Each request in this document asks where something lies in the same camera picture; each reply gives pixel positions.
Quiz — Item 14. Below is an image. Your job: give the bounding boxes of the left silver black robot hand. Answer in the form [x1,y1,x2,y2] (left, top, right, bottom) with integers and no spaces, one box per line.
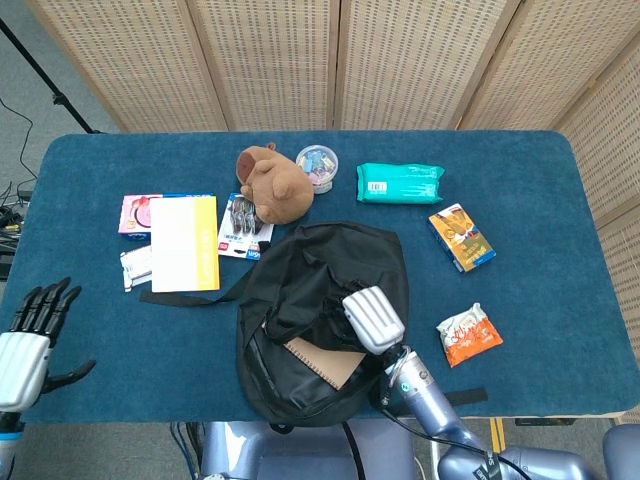
[0,277,96,412]

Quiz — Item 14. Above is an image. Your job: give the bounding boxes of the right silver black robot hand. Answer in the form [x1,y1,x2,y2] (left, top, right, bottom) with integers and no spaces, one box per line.
[339,283,406,356]

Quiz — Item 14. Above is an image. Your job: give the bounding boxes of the brown kraft spiral notebook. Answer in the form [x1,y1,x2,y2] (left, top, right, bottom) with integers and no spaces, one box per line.
[283,337,367,391]

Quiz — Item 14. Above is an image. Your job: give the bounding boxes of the black fabric backpack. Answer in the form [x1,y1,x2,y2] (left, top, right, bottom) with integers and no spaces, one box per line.
[138,221,489,480]

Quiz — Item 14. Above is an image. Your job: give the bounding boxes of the orange white snack bag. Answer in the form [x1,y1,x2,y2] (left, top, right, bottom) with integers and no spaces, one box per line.
[436,302,504,369]

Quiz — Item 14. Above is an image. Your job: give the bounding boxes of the orange yellow blue box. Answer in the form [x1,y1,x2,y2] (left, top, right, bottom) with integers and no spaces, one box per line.
[428,202,498,274]

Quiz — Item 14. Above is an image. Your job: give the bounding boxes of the blue felt table cover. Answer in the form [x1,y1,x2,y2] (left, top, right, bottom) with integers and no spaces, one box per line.
[0,130,640,426]

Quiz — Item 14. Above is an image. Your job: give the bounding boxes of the teal wet wipes pack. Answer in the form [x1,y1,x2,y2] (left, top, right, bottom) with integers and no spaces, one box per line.
[356,162,446,205]

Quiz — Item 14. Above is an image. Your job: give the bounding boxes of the small white packet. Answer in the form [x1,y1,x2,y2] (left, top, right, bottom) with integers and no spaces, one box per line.
[119,244,153,293]

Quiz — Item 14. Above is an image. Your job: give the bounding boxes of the brown plush animal toy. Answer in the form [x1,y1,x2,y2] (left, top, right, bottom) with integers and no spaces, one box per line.
[236,142,315,226]

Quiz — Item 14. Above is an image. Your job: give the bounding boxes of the binder clips blister card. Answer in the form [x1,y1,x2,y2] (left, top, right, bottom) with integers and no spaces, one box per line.
[217,192,275,262]

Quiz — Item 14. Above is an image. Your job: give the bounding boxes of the clear round tub of clips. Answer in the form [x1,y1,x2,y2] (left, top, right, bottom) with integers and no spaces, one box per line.
[295,144,340,195]

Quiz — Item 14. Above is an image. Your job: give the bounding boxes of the blue-grey robot torso base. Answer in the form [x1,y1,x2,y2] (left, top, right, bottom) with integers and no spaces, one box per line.
[199,419,444,480]

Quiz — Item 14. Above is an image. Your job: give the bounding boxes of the pink blue cardboard box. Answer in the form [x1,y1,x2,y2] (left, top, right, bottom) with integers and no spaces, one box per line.
[117,192,216,245]

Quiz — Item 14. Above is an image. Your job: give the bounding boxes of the white yellow booklet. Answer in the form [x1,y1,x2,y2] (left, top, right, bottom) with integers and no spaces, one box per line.
[149,195,221,294]

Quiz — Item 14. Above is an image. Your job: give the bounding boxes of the woven folding screen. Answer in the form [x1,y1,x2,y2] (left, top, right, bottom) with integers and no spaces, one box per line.
[22,0,640,426]

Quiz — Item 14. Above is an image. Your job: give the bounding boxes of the black tripod stand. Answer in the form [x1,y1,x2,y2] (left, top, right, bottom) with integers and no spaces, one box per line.
[0,18,104,135]

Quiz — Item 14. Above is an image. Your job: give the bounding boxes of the right arm wrist cable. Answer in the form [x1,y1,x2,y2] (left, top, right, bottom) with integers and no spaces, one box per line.
[377,347,534,480]

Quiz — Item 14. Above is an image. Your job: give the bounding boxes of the black floor cables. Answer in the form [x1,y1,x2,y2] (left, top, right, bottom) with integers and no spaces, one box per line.
[0,97,39,281]

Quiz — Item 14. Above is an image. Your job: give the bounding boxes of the blue cables under table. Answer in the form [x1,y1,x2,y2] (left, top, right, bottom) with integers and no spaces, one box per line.
[169,422,205,480]

